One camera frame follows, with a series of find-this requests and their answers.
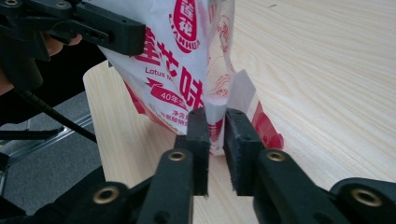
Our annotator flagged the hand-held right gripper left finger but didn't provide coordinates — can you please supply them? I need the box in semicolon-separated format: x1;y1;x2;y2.
136;106;211;224

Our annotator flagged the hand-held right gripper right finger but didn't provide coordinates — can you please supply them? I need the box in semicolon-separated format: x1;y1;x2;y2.
223;107;349;224

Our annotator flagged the red and white plastic bag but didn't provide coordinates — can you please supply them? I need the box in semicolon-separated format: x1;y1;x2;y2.
88;0;285;157

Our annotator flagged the dark flat bar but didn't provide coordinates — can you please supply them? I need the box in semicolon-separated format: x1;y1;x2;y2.
0;125;65;142

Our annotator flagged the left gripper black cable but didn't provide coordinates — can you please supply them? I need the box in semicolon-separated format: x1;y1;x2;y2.
12;88;98;144

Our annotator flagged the aluminium floor rail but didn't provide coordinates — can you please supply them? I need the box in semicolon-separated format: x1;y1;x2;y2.
0;113;95;172

